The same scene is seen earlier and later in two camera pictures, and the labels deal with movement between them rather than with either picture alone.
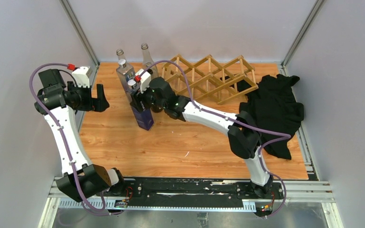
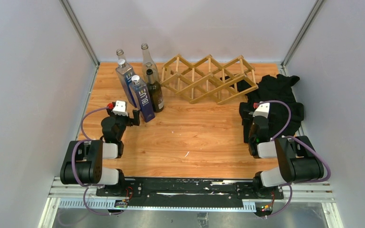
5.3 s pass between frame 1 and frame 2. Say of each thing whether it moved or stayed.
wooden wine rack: stayed
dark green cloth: stayed
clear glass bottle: stayed
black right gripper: moved
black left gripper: moved
